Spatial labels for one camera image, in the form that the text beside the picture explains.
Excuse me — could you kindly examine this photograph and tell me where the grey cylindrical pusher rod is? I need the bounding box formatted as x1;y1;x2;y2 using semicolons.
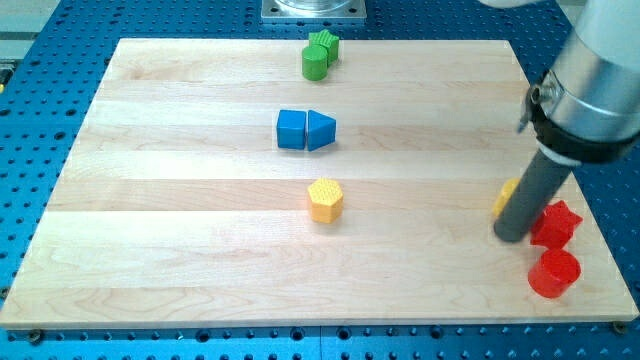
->
493;149;580;243

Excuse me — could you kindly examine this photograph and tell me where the yellow hexagon block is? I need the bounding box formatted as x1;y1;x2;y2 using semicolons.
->
307;178;344;224

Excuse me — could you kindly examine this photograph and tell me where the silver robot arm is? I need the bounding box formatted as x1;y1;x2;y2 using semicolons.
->
519;0;639;167

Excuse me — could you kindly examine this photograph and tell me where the green cylinder block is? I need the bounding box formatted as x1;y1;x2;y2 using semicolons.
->
301;45;328;81

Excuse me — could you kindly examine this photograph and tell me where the red star block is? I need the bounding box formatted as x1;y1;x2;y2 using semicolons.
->
530;200;583;249

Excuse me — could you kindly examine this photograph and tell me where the green star block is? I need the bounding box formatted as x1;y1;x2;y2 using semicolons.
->
308;29;340;66

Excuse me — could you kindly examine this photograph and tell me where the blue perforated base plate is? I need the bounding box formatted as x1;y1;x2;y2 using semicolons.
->
1;1;639;359

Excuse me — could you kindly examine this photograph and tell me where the blue cube block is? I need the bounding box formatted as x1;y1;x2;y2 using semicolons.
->
276;110;307;150

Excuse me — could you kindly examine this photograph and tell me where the blue triangular block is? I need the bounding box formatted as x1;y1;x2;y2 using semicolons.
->
307;110;337;151

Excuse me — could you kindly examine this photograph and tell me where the red cylinder block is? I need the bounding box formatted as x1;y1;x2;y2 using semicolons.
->
527;249;582;299

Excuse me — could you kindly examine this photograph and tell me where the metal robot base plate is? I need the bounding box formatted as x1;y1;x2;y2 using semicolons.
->
261;0;367;21

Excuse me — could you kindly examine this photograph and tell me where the light wooden board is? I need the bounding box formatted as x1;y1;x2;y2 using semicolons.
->
1;39;638;330

